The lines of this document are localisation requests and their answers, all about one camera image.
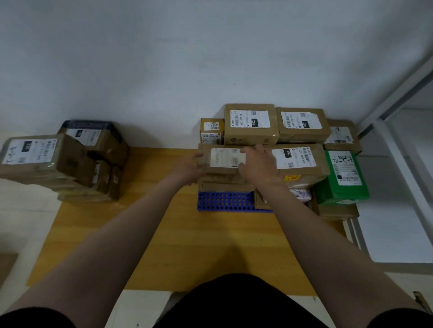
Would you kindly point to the person's right fingers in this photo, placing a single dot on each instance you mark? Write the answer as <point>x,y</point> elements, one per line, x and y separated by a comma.
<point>253,157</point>

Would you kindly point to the person's left forearm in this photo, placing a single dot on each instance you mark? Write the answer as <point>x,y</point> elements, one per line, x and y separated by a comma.
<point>111,243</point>

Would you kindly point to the person's left black sleeve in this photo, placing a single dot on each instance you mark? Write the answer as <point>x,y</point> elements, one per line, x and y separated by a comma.
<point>33,319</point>

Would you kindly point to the pile of brown cardboard parcels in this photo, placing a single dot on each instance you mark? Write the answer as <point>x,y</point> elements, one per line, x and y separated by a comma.
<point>251,132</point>

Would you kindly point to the person's black shorts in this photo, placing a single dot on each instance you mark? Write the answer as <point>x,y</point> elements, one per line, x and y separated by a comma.
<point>236,304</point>

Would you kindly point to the cardboard parcel with dark top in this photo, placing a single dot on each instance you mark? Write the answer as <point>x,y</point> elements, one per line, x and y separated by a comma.
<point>109,146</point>

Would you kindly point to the person's black sleeve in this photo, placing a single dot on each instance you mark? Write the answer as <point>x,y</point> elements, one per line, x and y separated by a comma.
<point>402,319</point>
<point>33,319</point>

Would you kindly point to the large tape-wrapped cardboard parcel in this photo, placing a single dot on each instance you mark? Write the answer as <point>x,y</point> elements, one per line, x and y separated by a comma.
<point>67,159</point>

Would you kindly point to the person's right hand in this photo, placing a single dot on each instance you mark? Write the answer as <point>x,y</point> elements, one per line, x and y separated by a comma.
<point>262,169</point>

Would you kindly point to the brown labelled shipping box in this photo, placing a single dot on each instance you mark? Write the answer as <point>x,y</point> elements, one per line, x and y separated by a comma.
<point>223,158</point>

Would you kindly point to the person's right forearm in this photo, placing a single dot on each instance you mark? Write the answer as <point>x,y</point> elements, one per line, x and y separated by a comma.
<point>321,250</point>

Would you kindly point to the person's left hand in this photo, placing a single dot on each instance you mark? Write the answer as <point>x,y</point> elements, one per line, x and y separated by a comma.
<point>186,170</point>

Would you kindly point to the white metal shelf frame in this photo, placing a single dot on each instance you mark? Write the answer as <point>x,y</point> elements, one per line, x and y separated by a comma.
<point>392,148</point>

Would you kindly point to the green plastic mailer parcel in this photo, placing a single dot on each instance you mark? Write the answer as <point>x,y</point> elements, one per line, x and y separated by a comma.
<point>341,193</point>

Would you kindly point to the flat brown cardboard parcel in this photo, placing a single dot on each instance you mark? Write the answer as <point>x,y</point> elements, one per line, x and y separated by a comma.
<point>101,193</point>

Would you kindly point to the person's left thumb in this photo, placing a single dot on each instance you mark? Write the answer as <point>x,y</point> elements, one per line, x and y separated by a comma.
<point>197,157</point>

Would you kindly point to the blue perforated plastic crate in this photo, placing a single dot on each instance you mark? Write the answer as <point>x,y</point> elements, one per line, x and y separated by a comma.
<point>223,202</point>

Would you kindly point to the person's right black sleeve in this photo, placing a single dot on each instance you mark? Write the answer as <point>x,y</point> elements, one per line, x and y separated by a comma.
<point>402,319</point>

